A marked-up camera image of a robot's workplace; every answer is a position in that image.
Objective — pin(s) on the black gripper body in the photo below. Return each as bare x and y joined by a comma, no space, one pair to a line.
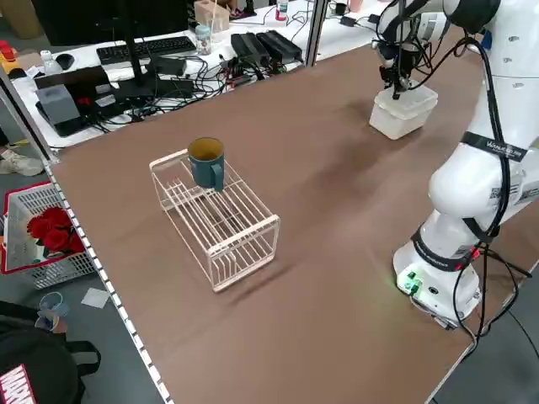
400,61

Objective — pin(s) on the translucent plastic box lid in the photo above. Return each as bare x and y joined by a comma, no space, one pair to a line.
417,101

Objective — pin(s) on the white preservation box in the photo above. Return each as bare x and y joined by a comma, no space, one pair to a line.
396,126

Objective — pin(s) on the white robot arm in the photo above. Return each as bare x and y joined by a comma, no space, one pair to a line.
463,198

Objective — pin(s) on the grey cube box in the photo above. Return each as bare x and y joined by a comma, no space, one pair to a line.
57,105

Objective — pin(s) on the pink cup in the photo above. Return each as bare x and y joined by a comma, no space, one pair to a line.
356,5

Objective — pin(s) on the blue fabric cover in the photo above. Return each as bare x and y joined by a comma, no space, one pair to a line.
486,40

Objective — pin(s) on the black power supply brick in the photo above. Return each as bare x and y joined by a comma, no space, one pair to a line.
248,46
280,44

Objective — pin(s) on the small bottle red label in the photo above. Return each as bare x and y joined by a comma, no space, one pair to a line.
282,10

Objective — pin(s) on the small patterned baby bottle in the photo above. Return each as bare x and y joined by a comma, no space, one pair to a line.
203,40

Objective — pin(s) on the teal mug yellow inside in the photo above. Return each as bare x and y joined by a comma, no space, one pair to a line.
206,172

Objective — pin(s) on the black desk power adapter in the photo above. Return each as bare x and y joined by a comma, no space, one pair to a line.
168,66

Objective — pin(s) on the black computer keyboard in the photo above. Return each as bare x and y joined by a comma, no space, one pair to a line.
143,48

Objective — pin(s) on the black flat case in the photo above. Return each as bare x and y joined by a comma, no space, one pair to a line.
80,76

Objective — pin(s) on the black computer monitor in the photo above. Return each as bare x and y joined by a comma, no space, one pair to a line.
84,21

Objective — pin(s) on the black computer mouse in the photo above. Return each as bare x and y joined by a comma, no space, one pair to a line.
65,62

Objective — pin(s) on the clear water bottle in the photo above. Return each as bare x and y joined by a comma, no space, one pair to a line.
49,63

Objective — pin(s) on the white toothed edge strip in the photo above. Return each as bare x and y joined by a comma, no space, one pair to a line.
110,290

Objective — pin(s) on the white paper sheet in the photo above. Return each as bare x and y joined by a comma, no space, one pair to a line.
96,298

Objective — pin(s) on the red rose bouquet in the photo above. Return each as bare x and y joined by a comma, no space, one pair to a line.
54,235

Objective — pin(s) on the cardboard tube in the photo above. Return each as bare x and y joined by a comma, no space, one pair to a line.
25,21

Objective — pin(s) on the red white shopping basket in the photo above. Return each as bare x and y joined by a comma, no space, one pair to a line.
63,269

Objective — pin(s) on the white sneaker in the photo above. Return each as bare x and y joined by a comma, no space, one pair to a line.
21,162

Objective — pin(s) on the blue plastic cup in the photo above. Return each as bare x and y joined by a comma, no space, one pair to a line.
52,307

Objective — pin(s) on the black printed backpack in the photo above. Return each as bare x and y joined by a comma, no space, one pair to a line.
38,357

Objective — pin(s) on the aluminium frame post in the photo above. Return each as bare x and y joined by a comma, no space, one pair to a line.
316,33

